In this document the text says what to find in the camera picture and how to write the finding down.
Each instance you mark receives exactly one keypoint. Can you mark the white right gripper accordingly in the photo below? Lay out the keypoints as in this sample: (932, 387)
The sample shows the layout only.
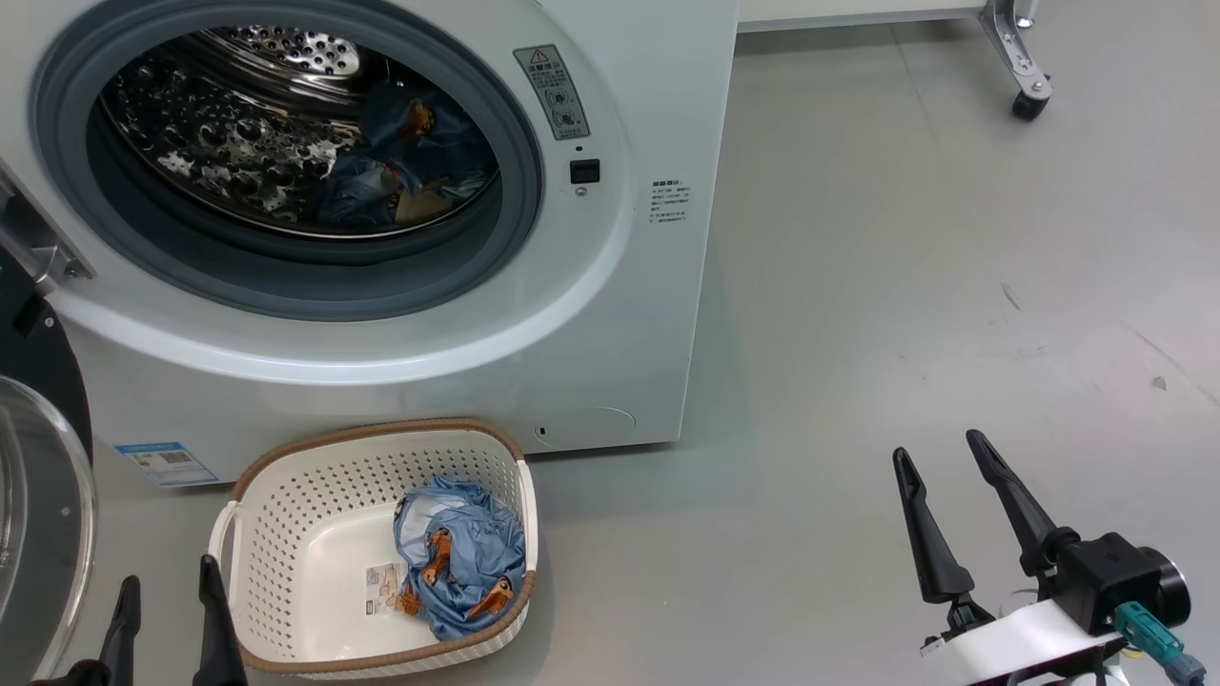
(1029, 648)

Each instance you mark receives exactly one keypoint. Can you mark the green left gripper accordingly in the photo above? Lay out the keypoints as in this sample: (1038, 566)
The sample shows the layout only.
(76, 675)

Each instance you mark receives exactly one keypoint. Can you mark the black glass washer door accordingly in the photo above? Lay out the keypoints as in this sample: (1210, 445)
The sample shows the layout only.
(48, 362)

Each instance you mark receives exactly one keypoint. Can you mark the blue bear-print garment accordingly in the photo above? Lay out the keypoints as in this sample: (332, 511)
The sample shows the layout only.
(419, 152)
(467, 553)

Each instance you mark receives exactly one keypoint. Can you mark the white front-load washing machine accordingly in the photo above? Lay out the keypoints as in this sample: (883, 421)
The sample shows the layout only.
(477, 381)

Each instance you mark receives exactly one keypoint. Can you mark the metal door hinge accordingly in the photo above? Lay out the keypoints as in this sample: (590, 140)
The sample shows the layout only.
(38, 248)

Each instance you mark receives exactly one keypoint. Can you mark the stainless steel washer drum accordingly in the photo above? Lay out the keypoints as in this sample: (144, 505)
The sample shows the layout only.
(219, 143)

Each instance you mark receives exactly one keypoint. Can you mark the black door latch socket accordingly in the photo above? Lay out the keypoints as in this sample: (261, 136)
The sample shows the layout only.
(584, 171)

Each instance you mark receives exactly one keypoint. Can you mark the blue energy label sticker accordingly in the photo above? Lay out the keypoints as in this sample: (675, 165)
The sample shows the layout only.
(167, 464)

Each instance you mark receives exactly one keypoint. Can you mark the cream perforated laundry basket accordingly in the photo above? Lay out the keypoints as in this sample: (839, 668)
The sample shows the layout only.
(315, 495)

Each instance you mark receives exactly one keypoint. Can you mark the paper product label sticker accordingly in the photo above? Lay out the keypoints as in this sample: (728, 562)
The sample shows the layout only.
(384, 586)

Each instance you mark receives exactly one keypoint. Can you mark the round white filter cover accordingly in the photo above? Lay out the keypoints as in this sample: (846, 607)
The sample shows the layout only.
(586, 427)

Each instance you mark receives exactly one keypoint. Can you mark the small black text label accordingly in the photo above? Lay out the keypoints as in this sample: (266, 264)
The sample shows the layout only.
(670, 200)

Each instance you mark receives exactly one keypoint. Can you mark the metal leg with black caster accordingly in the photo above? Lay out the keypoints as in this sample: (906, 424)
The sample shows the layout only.
(1015, 57)

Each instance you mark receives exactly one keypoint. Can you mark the grey warning sticker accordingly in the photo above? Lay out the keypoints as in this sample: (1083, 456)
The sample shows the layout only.
(553, 95)

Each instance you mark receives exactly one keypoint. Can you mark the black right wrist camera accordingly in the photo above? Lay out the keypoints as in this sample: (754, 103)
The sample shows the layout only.
(1110, 581)

